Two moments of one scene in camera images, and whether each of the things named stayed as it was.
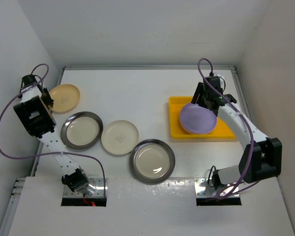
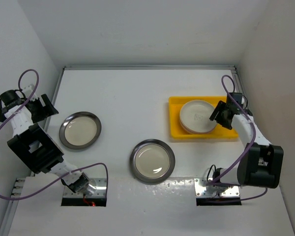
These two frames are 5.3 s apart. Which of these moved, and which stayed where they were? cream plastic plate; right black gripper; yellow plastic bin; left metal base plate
Moved: cream plastic plate; right black gripper
Stayed: left metal base plate; yellow plastic bin
